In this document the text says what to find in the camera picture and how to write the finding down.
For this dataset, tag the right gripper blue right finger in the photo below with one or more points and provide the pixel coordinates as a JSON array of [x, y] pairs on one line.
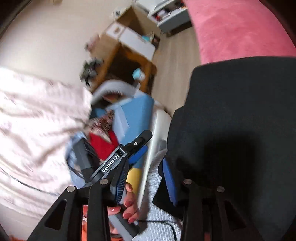
[[166, 174]]

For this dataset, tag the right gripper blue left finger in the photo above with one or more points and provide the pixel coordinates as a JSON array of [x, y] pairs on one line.
[[117, 186]]

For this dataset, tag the black knit garment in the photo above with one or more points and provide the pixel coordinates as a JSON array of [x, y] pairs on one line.
[[231, 150]]

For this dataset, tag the person's left hand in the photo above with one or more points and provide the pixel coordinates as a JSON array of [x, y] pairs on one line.
[[131, 213]]

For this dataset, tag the blue box with clothes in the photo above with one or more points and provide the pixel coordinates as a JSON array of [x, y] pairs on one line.
[[120, 113]]

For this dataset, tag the wooden desk cabinet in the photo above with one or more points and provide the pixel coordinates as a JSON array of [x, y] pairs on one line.
[[123, 49]]

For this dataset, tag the pink bed with sheet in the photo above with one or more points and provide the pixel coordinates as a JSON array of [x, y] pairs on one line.
[[228, 30]]

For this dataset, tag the white left nightstand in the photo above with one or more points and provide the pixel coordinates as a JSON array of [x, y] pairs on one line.
[[166, 14]]

